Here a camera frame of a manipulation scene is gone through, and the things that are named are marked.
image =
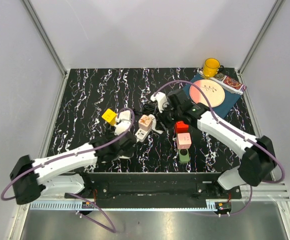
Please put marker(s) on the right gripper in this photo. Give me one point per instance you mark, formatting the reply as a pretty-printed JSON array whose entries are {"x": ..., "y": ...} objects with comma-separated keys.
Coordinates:
[{"x": 163, "y": 121}]

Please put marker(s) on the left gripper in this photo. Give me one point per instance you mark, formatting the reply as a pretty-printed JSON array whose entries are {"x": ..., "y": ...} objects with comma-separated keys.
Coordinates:
[{"x": 128, "y": 153}]

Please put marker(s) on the white cube charger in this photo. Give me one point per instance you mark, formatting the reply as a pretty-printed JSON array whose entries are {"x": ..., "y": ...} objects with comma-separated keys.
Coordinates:
[{"x": 124, "y": 157}]

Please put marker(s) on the red cube socket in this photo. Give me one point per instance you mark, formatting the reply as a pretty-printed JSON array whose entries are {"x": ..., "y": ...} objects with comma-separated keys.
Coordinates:
[{"x": 180, "y": 127}]

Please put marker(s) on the white rectangular power strip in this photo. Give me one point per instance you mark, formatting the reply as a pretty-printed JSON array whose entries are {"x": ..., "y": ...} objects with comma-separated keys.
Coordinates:
[{"x": 142, "y": 133}]

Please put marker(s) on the beige cube socket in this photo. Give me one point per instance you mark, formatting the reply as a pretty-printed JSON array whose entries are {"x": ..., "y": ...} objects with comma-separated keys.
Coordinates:
[{"x": 145, "y": 123}]

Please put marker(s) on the pink cube socket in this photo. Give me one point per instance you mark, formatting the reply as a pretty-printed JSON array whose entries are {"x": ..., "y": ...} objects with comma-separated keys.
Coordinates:
[{"x": 183, "y": 140}]

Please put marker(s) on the yellow cube socket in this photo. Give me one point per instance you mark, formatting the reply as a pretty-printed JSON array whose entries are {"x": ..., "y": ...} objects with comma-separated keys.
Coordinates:
[{"x": 109, "y": 116}]

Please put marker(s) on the green power strip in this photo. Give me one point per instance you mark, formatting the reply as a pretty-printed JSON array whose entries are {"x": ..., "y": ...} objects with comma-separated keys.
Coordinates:
[{"x": 184, "y": 157}]

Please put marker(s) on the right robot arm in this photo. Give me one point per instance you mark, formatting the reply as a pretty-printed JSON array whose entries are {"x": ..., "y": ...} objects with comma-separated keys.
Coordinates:
[{"x": 257, "y": 155}]

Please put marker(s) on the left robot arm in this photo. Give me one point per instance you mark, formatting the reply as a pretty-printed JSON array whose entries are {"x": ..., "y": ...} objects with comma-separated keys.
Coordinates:
[{"x": 29, "y": 177}]

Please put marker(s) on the pink cream plate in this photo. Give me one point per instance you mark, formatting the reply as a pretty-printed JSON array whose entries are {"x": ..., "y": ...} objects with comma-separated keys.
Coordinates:
[{"x": 212, "y": 90}]

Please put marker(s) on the yellow mug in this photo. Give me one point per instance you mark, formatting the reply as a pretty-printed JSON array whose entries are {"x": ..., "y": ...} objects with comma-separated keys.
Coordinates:
[{"x": 212, "y": 67}]

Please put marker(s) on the blue placemat cloth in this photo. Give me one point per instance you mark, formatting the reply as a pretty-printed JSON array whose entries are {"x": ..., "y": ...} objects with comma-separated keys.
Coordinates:
[{"x": 229, "y": 101}]

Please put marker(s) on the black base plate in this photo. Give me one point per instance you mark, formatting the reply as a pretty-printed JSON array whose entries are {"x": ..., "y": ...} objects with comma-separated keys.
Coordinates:
[{"x": 182, "y": 190}]

